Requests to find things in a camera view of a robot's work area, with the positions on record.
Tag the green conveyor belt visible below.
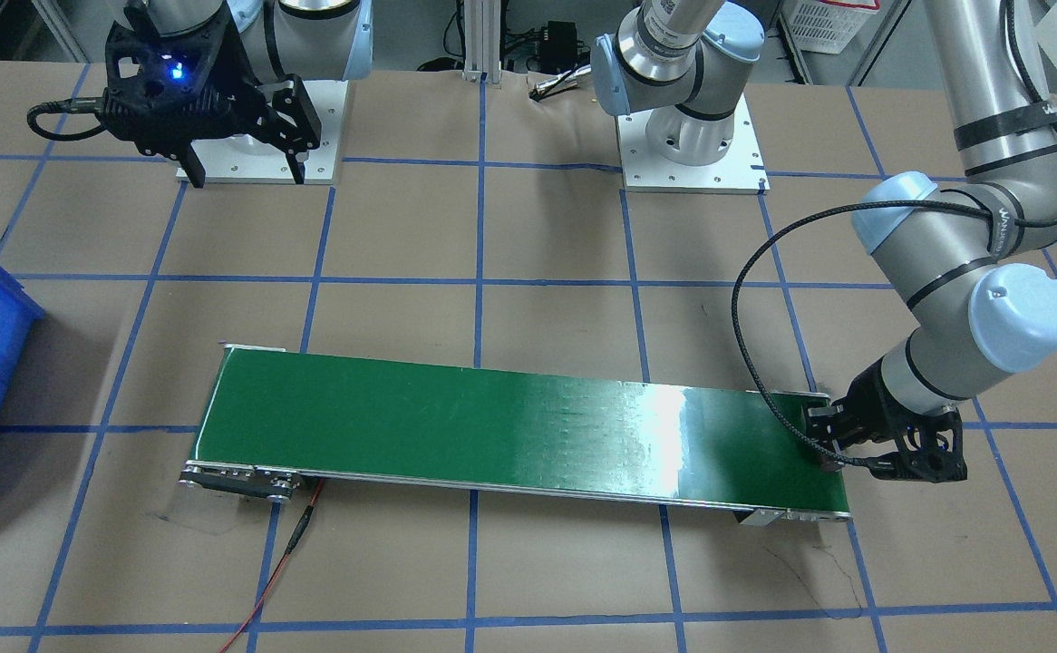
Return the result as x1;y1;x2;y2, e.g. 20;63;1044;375
179;346;851;523

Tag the aluminium frame post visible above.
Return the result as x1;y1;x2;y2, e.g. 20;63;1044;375
461;0;503;85

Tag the red black conveyor cable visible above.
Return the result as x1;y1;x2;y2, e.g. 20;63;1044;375
218;479;328;653

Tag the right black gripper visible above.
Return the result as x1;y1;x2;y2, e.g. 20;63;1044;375
98;1;322;189

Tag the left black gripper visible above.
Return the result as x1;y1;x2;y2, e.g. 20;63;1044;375
805;359;968;483

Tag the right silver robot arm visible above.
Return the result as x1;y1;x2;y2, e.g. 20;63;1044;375
94;1;373;189

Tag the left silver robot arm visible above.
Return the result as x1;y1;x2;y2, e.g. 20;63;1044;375
590;1;1057;482

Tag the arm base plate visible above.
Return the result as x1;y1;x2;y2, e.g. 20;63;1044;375
175;80;350;186
616;95;771;194

